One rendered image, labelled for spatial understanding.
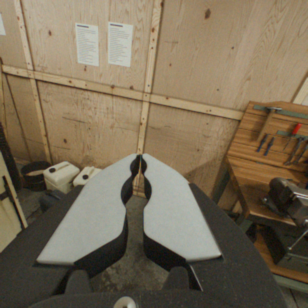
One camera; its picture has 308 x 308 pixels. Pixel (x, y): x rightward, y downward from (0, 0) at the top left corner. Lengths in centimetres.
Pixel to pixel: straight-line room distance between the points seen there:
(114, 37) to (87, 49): 28
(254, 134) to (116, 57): 139
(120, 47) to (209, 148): 123
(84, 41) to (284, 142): 194
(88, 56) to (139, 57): 48
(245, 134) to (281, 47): 66
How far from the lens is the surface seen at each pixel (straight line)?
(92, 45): 177
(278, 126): 168
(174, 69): 154
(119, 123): 175
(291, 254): 179
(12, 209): 116
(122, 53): 164
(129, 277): 165
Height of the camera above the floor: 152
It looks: 29 degrees down
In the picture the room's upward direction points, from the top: 10 degrees clockwise
